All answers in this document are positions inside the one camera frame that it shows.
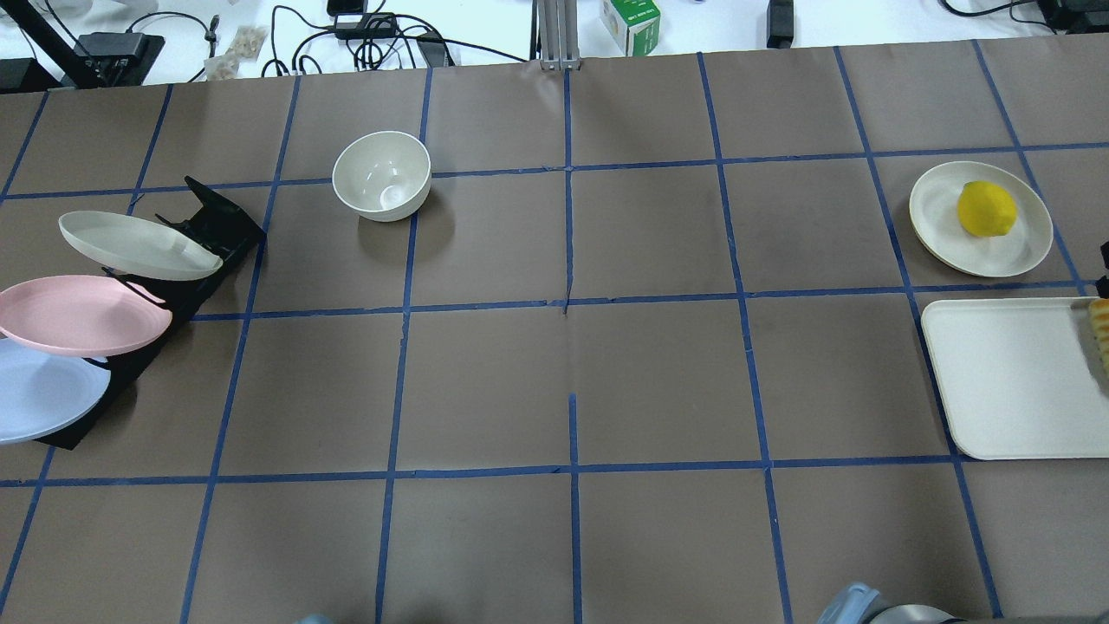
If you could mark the blue plate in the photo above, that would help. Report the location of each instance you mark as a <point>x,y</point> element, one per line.
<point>42,393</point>

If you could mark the spiral bread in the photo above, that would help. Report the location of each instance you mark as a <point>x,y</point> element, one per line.
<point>1098,317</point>

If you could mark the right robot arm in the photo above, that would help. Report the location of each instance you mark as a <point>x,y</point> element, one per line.
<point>859,603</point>

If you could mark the black plate rack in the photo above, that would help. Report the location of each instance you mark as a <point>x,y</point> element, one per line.
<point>221,226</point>

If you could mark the white plate with lemon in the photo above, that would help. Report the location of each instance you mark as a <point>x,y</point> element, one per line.
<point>935,218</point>

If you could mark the cream plate in rack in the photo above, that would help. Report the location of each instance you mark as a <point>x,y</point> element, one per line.
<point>137,246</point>

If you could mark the pink plate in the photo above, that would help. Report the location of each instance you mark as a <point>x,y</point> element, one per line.
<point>81,316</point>

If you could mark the cream bowl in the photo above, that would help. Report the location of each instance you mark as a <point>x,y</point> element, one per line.
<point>384,176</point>

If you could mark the green white box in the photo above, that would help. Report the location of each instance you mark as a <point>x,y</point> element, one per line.
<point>634,25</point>

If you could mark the yellow lemon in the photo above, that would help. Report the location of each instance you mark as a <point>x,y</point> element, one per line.
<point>985,209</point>

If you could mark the cream tray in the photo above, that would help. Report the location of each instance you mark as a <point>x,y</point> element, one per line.
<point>1019,378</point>

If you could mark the aluminium frame post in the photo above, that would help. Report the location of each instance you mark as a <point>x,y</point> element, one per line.
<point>554,35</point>

